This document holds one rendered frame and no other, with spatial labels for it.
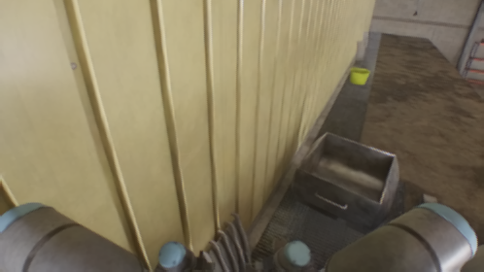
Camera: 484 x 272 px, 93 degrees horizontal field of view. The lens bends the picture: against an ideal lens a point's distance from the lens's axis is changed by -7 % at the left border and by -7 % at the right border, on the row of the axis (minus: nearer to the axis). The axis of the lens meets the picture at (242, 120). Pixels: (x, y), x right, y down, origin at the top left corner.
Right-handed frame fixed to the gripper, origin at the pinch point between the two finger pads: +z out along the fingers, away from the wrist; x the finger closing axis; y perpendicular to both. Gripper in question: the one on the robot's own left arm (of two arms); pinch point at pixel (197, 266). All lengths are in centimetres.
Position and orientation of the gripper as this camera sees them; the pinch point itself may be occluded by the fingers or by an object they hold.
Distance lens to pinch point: 132.0
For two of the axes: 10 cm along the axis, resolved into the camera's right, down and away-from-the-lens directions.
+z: 1.4, 6.2, 7.7
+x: -9.8, 0.2, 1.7
